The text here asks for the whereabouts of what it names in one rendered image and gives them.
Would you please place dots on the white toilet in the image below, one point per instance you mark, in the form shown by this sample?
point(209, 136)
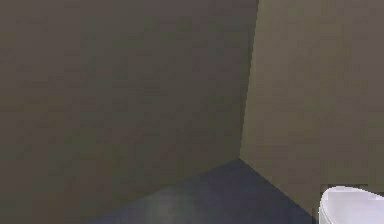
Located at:
point(353, 206)

